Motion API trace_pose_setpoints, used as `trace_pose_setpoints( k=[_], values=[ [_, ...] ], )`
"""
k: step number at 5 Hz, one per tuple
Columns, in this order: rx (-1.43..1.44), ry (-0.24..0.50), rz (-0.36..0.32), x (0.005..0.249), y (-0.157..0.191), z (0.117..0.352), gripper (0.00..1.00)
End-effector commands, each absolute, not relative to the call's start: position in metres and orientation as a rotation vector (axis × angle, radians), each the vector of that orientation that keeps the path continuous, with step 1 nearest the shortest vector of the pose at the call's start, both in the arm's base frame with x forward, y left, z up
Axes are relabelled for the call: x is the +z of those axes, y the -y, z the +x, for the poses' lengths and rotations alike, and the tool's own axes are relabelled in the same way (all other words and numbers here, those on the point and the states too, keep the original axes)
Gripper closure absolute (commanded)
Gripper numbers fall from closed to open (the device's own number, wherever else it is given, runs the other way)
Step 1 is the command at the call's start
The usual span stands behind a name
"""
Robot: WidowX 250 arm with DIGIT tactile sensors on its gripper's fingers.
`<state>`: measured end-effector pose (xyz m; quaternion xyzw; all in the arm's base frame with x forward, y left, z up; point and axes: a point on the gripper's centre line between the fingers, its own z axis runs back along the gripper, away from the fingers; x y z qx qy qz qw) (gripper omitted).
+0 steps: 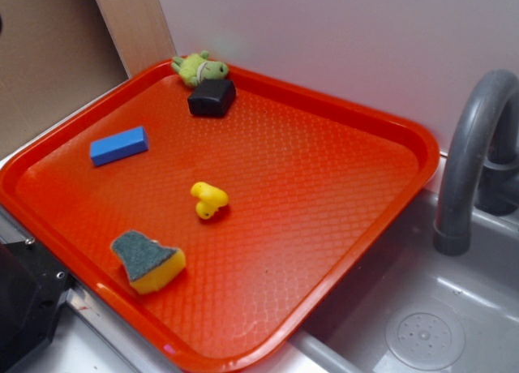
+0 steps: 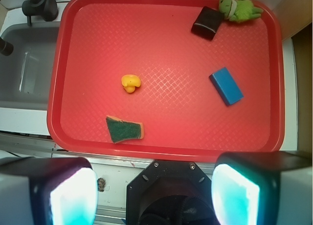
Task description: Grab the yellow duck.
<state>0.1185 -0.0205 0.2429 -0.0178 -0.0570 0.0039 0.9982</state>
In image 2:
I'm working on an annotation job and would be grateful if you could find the green and orange sponge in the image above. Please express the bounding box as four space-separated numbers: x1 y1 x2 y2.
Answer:
106 115 144 143

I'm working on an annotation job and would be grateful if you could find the blue rectangular block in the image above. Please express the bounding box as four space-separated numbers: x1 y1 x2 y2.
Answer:
209 67 244 106

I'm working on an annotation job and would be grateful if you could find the red plastic tray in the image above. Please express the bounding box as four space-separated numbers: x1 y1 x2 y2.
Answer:
47 0 285 162

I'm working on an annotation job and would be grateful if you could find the yellow rubber duck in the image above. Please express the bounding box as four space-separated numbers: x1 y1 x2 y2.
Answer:
121 74 141 93

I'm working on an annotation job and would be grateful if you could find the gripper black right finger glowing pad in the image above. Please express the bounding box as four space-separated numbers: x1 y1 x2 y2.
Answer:
211 151 313 225

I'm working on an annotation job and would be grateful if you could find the dark brown block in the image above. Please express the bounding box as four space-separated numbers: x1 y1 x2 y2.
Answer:
191 6 224 41

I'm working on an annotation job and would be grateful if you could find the green plush frog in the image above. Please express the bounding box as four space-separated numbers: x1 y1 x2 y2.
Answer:
218 0 263 23

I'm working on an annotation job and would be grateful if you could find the black toy faucet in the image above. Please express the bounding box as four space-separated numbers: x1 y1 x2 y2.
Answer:
0 0 59 56

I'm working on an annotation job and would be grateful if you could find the grey toy sink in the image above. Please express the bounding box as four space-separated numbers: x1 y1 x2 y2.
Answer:
0 22 60 111

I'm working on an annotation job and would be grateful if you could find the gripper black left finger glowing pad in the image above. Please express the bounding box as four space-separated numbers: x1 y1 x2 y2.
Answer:
0 157 98 225

